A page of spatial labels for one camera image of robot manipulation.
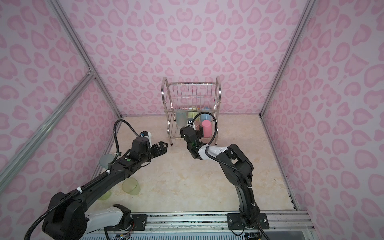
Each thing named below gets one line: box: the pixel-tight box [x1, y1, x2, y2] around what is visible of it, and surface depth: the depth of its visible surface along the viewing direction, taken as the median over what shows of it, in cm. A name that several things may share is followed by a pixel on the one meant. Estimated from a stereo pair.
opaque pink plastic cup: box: [202, 120, 213, 138], surface depth 97 cm
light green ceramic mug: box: [188, 106, 199, 119], surface depth 106 cm
